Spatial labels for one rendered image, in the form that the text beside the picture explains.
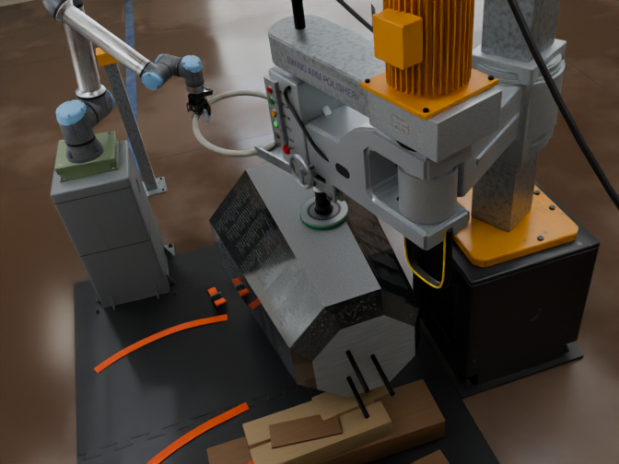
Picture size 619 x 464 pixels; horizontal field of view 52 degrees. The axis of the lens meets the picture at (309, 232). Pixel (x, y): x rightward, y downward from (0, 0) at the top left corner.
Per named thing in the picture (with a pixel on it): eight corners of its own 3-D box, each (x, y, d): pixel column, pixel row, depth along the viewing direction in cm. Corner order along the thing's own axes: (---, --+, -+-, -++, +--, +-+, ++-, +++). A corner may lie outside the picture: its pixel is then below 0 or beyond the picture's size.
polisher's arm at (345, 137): (468, 249, 224) (475, 129, 193) (419, 281, 215) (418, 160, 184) (341, 165, 273) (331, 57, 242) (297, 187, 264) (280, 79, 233)
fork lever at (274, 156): (372, 185, 258) (370, 174, 256) (334, 205, 251) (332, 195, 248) (284, 143, 310) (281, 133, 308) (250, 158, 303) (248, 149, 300)
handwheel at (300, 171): (332, 186, 251) (328, 154, 241) (310, 197, 247) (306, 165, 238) (309, 170, 261) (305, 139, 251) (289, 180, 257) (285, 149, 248)
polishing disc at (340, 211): (295, 204, 291) (294, 203, 290) (338, 191, 294) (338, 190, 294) (309, 232, 275) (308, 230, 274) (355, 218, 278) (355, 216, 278)
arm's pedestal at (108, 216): (95, 318, 373) (38, 203, 318) (97, 262, 411) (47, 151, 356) (179, 296, 378) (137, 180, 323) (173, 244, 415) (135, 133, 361)
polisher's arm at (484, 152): (488, 90, 270) (493, 34, 254) (570, 109, 252) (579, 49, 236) (396, 182, 229) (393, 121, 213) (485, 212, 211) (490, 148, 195)
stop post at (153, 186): (164, 177, 477) (120, 39, 408) (167, 191, 462) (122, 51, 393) (137, 184, 474) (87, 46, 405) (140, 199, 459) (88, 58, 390)
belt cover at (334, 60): (498, 140, 190) (503, 89, 179) (436, 174, 180) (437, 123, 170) (312, 48, 254) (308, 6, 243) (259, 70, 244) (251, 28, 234)
